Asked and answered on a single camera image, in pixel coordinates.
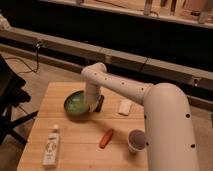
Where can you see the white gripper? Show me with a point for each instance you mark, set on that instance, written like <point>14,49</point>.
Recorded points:
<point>94,101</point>

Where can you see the green ceramic bowl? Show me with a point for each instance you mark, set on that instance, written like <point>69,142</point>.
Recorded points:
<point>74,104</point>

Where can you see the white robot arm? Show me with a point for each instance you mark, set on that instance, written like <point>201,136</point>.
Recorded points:
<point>170,138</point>

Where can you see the white sponge block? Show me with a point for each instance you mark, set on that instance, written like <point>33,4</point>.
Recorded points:
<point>125,107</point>

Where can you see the orange carrot toy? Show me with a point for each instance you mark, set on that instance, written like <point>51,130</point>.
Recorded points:
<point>106,138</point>

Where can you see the white paper cup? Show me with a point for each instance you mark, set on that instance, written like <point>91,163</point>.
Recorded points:
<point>136,141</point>

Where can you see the white plastic bottle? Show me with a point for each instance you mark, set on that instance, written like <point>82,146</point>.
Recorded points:
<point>51,148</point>

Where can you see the black chair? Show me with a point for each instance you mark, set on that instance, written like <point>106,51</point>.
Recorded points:
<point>11,95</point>

